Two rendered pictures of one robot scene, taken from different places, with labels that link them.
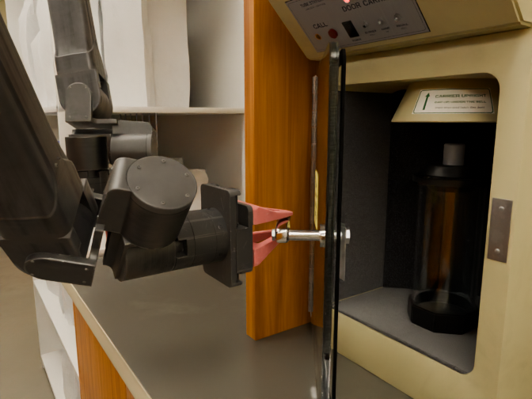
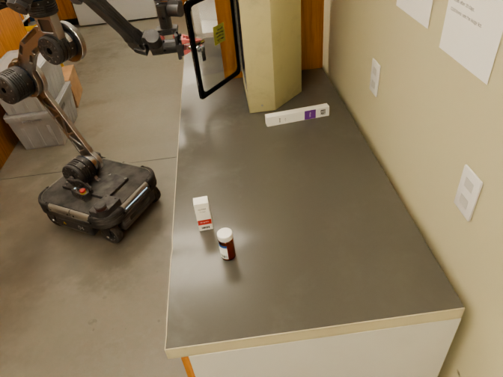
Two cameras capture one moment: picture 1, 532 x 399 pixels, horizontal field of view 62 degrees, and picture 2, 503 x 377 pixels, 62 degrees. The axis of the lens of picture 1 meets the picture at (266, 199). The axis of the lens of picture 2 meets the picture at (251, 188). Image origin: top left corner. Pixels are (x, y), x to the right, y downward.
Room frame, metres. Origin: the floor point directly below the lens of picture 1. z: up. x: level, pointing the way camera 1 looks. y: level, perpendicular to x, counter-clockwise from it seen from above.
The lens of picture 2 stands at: (-0.87, -1.09, 1.80)
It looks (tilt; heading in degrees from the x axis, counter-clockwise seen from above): 39 degrees down; 33
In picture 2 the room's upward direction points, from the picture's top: 6 degrees counter-clockwise
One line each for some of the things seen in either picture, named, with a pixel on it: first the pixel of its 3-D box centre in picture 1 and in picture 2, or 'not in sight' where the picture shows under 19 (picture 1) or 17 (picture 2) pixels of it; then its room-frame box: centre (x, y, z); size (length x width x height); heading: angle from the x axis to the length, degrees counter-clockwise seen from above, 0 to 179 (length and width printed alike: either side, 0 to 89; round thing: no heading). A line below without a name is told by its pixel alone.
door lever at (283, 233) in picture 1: (297, 226); not in sight; (0.48, -0.04, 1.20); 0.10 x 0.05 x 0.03; 176
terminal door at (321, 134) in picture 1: (320, 221); (215, 42); (0.55, -0.07, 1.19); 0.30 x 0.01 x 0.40; 176
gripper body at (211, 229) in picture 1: (199, 237); (172, 46); (0.44, 0.07, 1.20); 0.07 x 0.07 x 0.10; 34
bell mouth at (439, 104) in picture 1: (457, 102); not in sight; (0.63, -0.27, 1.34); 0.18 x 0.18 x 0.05
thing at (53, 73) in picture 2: not in sight; (30, 79); (1.00, 2.14, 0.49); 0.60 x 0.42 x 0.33; 35
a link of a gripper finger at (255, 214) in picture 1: (256, 229); (189, 44); (0.48, 0.01, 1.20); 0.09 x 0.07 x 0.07; 124
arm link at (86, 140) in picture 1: (91, 153); (163, 10); (0.65, 0.26, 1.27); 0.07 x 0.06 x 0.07; 95
